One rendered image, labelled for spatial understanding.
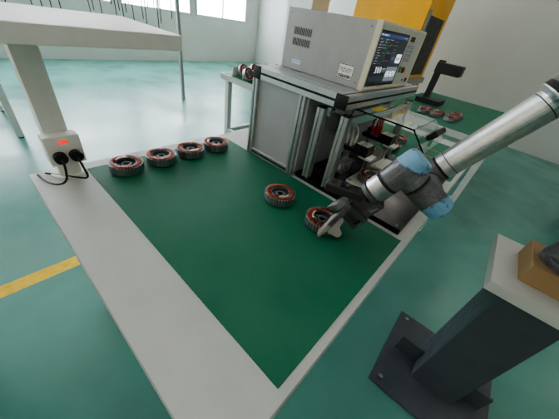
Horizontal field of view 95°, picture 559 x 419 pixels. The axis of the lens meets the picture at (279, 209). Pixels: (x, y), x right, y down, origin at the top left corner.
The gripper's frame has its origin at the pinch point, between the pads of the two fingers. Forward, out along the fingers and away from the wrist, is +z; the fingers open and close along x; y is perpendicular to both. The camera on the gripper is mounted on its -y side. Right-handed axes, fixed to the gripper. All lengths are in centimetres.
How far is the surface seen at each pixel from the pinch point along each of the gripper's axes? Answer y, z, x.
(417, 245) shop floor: 104, 28, 112
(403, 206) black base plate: 24.1, -14.8, 25.4
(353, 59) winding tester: -28, -35, 36
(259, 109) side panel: -44, 3, 36
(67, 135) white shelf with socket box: -75, 27, -19
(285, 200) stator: -12.6, 5.2, 2.7
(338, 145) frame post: -11.9, -15.3, 20.4
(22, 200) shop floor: -134, 164, 14
